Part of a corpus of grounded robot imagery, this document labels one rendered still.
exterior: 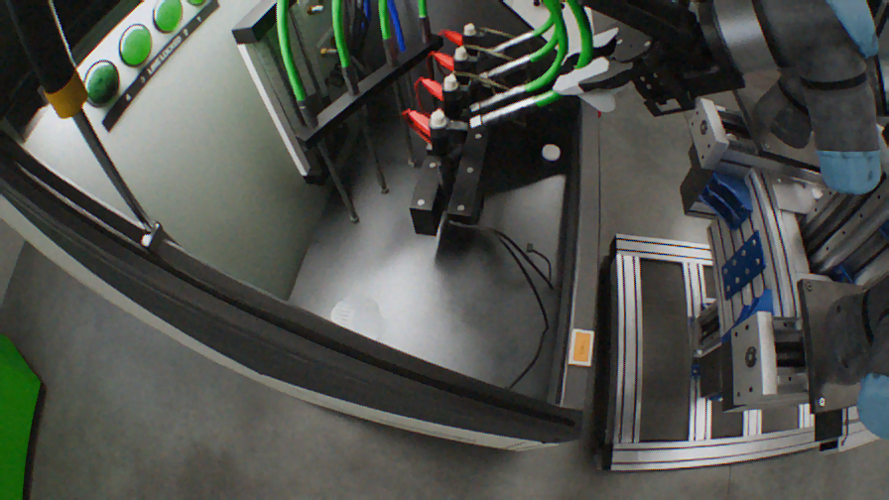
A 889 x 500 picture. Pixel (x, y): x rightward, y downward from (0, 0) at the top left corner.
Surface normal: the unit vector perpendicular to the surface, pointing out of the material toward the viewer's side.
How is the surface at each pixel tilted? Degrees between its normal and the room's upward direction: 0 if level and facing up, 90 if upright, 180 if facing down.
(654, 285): 0
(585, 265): 0
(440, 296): 0
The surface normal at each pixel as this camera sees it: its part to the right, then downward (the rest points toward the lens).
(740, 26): -0.83, 0.31
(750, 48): -0.58, 0.75
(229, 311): 0.61, -0.25
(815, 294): -0.07, -0.48
